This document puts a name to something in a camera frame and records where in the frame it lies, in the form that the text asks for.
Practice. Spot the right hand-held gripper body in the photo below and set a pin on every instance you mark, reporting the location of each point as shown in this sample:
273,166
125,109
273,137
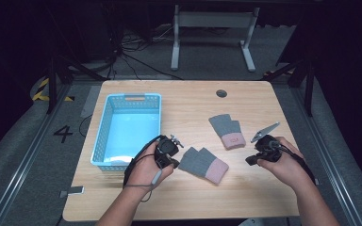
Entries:
267,147

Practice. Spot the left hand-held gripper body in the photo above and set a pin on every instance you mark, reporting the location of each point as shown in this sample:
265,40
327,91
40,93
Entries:
166,149

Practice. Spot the plain grey pink glove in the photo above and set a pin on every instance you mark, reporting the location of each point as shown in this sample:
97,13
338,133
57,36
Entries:
202,163

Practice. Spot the light blue plastic basket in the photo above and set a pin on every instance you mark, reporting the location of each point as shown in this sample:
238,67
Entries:
132,135

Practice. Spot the grey pink glove with label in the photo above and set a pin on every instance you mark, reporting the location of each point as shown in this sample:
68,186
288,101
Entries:
227,128

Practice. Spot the person's right hand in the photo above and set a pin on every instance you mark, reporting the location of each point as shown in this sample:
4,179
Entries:
284,166

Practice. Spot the person's left hand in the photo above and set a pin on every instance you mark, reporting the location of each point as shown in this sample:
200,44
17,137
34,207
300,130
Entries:
144,171

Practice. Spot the black metal stand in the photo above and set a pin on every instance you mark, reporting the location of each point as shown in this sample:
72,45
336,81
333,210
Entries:
52,84
309,91

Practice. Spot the yellow black hazard tape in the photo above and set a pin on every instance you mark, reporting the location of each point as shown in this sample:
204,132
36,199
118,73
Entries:
39,94

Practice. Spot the white metal stand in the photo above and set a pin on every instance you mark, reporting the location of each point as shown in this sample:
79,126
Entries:
213,19

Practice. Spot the aluminium floor rail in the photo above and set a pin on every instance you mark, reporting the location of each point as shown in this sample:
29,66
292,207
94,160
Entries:
28,157
326,157

